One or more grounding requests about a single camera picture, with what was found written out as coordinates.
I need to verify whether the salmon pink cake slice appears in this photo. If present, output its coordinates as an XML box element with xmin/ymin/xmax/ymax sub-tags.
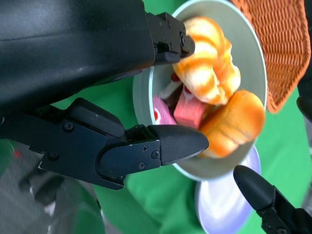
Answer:
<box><xmin>159</xmin><ymin>73</ymin><xmax>208</xmax><ymax>129</ymax></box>

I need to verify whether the magenta cake slice with cherry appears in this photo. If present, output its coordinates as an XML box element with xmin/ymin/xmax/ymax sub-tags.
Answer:
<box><xmin>153</xmin><ymin>95</ymin><xmax>180</xmax><ymax>125</ymax></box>

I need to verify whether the pale green bowl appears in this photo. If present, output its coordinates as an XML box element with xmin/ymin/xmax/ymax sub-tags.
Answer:
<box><xmin>132</xmin><ymin>0</ymin><xmax>268</xmax><ymax>182</ymax></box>

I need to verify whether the orange wicker basket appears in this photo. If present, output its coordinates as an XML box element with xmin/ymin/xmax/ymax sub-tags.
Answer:
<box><xmin>230</xmin><ymin>0</ymin><xmax>312</xmax><ymax>114</ymax></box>

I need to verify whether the orange striped croissant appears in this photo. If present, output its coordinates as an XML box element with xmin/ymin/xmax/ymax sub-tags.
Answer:
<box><xmin>198</xmin><ymin>89</ymin><xmax>266</xmax><ymax>158</ymax></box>
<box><xmin>172</xmin><ymin>16</ymin><xmax>241</xmax><ymax>105</ymax></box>

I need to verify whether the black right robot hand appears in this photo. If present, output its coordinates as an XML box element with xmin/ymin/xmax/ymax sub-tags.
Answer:
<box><xmin>233</xmin><ymin>96</ymin><xmax>312</xmax><ymax>234</ymax></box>

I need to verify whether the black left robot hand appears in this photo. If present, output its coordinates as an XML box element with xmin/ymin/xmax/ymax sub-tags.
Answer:
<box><xmin>0</xmin><ymin>0</ymin><xmax>210</xmax><ymax>191</ymax></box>

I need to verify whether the lavender plate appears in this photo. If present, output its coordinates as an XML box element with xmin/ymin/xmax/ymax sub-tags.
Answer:
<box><xmin>194</xmin><ymin>145</ymin><xmax>261</xmax><ymax>234</ymax></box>

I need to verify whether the green tablecloth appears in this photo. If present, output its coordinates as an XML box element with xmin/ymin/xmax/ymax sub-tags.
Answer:
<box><xmin>50</xmin><ymin>0</ymin><xmax>312</xmax><ymax>234</ymax></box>

